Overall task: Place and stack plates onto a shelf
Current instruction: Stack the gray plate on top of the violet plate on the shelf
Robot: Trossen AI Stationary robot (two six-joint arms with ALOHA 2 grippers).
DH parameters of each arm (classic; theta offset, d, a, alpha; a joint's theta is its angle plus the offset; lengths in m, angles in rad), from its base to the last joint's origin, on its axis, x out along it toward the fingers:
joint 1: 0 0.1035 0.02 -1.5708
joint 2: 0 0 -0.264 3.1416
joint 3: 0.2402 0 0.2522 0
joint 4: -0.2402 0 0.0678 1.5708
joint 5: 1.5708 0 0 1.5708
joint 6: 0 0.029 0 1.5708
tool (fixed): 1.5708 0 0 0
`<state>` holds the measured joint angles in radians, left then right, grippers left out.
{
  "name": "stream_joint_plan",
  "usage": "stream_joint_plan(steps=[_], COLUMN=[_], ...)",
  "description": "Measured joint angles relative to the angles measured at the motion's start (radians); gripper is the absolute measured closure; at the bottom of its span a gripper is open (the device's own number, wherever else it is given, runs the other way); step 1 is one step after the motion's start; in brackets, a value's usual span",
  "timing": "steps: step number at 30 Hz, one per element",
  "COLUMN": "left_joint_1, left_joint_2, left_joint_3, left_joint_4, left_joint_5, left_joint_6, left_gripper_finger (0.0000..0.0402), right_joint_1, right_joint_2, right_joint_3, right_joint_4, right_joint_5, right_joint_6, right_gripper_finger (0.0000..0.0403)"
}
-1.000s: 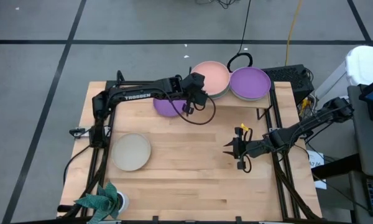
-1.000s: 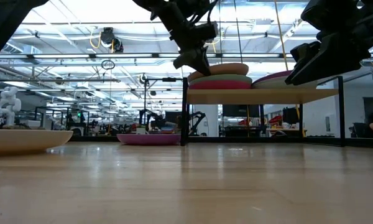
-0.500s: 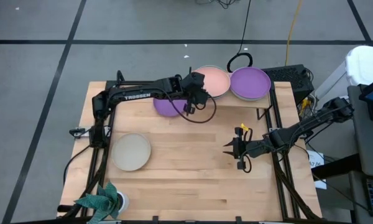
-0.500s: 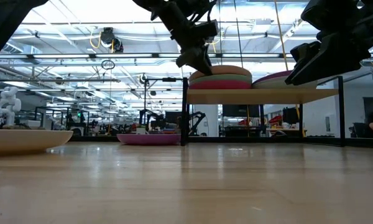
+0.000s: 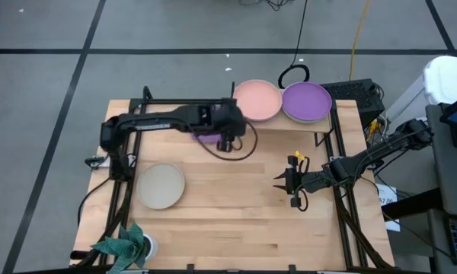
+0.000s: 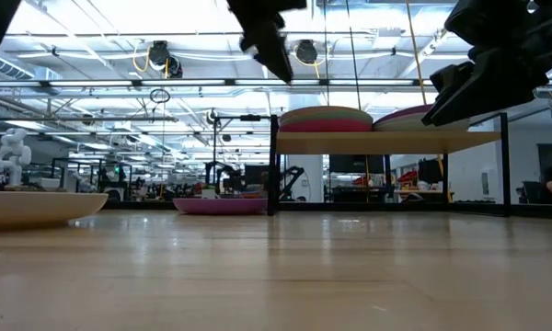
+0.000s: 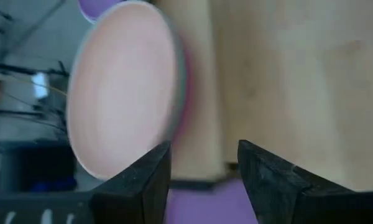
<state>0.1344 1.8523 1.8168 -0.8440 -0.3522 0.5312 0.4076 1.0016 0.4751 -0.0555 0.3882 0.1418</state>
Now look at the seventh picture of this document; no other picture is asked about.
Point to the light green plate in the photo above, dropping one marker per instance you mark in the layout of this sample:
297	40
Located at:
182	74

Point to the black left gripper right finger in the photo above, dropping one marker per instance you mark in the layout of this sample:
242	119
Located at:
276	193

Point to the peach orange plate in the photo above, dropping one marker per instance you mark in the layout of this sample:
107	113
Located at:
121	93

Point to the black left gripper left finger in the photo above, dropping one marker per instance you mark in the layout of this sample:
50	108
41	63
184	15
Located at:
136	189

